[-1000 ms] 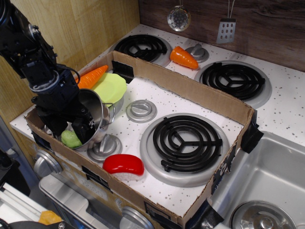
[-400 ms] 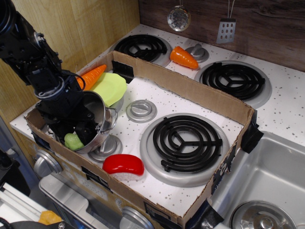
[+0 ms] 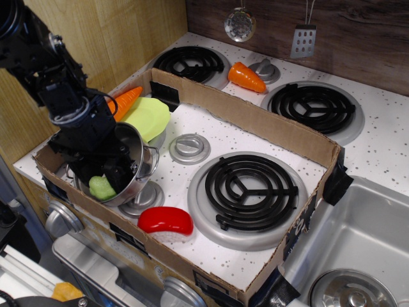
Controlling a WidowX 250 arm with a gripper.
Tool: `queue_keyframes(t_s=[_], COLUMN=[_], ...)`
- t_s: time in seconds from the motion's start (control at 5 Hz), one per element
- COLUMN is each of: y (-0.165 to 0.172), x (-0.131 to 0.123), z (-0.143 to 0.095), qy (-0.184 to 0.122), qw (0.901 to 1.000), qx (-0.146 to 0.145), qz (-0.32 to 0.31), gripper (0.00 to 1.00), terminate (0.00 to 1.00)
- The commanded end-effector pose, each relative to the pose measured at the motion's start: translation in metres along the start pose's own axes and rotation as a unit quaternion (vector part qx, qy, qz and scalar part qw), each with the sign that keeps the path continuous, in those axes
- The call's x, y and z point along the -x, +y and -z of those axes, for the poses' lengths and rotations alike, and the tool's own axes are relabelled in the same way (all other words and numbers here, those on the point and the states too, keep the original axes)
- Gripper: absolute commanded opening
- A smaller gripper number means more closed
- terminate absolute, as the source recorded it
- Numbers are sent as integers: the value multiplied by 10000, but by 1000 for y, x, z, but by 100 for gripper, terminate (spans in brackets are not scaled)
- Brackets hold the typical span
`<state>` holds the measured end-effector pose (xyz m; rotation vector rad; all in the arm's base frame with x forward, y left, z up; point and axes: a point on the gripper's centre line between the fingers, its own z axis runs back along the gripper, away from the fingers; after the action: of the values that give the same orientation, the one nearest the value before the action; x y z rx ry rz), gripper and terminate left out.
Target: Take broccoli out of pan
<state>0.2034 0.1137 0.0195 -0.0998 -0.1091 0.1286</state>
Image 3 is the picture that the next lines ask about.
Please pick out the back right black burner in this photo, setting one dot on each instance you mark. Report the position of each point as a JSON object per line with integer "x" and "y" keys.
{"x": 323, "y": 107}

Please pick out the silver knob back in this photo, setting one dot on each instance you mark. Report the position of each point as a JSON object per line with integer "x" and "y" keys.
{"x": 266, "y": 71}

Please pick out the black burner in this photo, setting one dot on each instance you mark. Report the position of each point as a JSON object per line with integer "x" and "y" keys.
{"x": 245, "y": 201}
{"x": 199, "y": 64}
{"x": 323, "y": 107}

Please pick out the brown cardboard fence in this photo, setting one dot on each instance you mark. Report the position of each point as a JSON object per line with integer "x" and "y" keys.
{"x": 262, "y": 127}

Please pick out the silver oven door handle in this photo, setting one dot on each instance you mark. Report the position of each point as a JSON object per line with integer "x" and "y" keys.
{"x": 99, "y": 278}

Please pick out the yellow cloth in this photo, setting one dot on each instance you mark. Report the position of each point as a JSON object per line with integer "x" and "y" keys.
{"x": 65, "y": 291}

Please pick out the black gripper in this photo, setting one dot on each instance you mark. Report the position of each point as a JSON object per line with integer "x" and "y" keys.
{"x": 86, "y": 140}

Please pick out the left front oven knob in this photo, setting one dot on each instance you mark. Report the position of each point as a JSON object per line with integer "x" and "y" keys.
{"x": 62, "y": 220}

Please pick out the light green plastic plate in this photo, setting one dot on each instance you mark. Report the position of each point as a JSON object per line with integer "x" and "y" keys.
{"x": 149, "y": 116}

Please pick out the silver sink drain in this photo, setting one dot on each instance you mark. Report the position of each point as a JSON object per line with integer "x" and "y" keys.
{"x": 348, "y": 287}

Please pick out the silver metal pot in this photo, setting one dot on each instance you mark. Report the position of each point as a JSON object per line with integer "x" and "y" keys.
{"x": 141, "y": 161}

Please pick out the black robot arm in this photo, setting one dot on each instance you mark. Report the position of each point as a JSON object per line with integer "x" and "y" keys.
{"x": 41, "y": 63}

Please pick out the silver knob inside fence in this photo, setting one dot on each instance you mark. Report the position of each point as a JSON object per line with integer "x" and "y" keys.
{"x": 189, "y": 149}

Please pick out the back left black burner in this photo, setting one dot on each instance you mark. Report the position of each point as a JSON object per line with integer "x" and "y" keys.
{"x": 199, "y": 64}

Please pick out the long orange toy carrot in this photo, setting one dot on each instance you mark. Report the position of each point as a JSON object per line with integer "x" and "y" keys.
{"x": 123, "y": 103}

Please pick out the hanging silver strainer ladle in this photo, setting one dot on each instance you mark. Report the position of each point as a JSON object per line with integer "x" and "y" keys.
{"x": 240, "y": 24}

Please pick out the red toy sushi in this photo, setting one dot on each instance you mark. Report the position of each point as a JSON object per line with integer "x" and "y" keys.
{"x": 167, "y": 224}

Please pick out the silver toy sink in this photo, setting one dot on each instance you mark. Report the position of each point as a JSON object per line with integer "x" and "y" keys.
{"x": 367, "y": 231}

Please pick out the green toy broccoli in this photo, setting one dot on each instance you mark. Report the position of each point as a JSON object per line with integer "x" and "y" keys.
{"x": 100, "y": 188}

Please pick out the silver knob under pot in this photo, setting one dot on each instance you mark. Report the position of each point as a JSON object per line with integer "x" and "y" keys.
{"x": 143, "y": 199}

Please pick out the short orange toy carrot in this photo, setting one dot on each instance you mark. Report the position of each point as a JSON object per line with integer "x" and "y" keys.
{"x": 243, "y": 76}

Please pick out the right front oven knob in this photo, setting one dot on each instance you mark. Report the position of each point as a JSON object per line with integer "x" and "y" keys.
{"x": 177, "y": 293}

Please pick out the hanging silver slotted spatula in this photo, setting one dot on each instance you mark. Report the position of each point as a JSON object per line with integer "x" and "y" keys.
{"x": 304, "y": 36}

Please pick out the front right black burner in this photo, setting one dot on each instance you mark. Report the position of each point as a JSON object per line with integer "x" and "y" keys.
{"x": 245, "y": 201}

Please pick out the oven knob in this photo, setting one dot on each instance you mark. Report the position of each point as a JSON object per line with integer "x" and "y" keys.
{"x": 62, "y": 220}
{"x": 177, "y": 293}

